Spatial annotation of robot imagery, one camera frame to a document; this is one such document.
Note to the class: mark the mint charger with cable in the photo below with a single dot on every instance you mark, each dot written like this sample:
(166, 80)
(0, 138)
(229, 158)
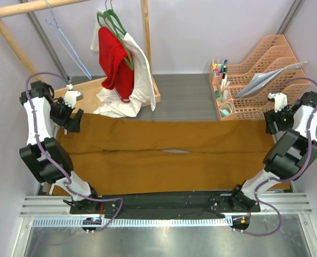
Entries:
(226, 109)

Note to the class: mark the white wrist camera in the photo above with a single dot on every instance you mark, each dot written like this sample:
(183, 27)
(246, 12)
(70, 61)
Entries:
(71, 97)
(280, 101)

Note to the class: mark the green hanger back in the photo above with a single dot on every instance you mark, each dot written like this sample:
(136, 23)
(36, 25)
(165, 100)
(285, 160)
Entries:
(105, 21)

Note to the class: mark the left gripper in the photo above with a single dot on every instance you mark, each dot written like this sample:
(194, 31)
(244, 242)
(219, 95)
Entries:
(73, 124)

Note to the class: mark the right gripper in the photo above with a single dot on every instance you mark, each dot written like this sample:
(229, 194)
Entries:
(273, 116)

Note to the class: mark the green hanger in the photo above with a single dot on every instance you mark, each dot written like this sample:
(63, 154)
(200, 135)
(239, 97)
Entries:
(121, 29)
(105, 21)

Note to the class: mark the mustard brown trousers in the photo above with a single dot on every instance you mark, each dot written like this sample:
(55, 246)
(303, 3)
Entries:
(126, 156)

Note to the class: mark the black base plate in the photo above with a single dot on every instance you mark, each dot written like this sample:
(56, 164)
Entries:
(166, 205)

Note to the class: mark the green eraser box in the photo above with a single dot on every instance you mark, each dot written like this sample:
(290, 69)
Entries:
(218, 95)

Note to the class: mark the peach plastic desk organizer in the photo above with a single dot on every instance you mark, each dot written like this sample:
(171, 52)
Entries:
(272, 53)

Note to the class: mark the pens in organizer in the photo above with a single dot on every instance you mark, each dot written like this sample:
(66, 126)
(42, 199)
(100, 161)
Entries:
(220, 71)

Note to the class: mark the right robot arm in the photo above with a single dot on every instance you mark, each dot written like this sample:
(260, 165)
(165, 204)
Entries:
(291, 155)

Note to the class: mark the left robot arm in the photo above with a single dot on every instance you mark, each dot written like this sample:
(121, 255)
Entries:
(45, 157)

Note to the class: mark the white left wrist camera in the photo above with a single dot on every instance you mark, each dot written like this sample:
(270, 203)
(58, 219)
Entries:
(71, 97)

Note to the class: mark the green hanger front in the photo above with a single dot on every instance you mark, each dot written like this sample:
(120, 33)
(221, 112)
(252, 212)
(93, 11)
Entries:
(121, 29)

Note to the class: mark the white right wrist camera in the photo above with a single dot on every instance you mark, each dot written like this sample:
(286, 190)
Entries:
(280, 101)

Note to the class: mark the grey paper folder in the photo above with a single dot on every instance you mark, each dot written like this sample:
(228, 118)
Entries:
(260, 80)

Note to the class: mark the red shirt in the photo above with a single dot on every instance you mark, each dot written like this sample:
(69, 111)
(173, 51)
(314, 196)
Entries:
(113, 61)

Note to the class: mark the white slotted cable duct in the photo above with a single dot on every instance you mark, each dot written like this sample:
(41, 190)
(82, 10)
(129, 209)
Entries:
(91, 222)

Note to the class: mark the light blue wire hanger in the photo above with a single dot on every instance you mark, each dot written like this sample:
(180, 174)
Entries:
(65, 42)

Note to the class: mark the white shirt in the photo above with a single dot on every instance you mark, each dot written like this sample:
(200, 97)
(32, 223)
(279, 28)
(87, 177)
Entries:
(143, 90)

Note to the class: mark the aluminium frame rail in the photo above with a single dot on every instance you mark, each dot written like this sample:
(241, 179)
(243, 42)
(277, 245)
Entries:
(285, 203)

